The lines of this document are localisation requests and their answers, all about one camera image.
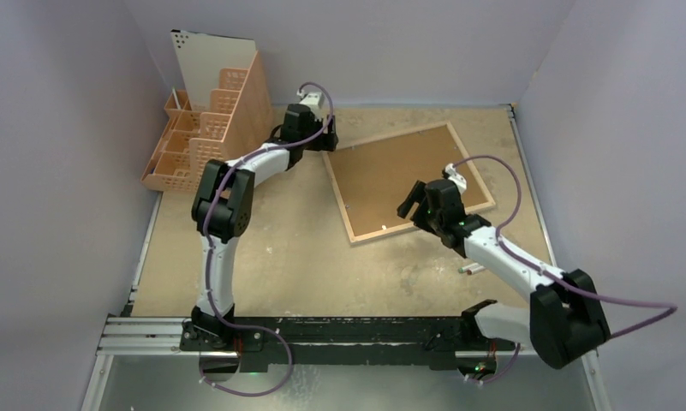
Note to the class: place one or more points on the brown cardboard backing board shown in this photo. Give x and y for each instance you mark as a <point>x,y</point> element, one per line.
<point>393,176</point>

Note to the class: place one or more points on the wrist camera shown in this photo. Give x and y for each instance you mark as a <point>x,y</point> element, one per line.
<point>313,100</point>
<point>451,174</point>

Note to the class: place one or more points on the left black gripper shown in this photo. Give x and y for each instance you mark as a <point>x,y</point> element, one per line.
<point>325,142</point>

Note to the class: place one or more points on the green capped marker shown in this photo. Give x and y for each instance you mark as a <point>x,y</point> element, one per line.
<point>462,270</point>

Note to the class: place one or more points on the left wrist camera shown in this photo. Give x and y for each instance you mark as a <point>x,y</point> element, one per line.
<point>313,100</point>

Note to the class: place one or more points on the red capped marker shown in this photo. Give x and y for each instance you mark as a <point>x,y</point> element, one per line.
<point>475,270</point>

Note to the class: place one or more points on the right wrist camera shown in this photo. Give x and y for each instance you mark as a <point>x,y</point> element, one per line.
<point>451,174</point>

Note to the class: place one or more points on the orange plastic file organizer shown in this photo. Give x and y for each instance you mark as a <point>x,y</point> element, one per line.
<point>238,122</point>

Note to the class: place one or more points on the aluminium table frame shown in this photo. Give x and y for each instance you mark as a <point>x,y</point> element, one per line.
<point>405,270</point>

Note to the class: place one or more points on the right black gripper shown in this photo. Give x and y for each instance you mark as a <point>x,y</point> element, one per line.
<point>420,205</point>

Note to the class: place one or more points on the beige perforated folder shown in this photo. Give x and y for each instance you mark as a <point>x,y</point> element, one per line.
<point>201,57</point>

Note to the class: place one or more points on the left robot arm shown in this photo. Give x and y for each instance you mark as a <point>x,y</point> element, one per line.
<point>222,208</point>

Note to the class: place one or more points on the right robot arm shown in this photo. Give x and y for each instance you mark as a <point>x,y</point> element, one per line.
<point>564,319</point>

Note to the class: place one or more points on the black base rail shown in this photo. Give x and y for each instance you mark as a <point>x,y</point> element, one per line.
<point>439,343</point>

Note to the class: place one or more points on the white wooden picture frame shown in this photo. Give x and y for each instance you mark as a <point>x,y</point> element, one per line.
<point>410,227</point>

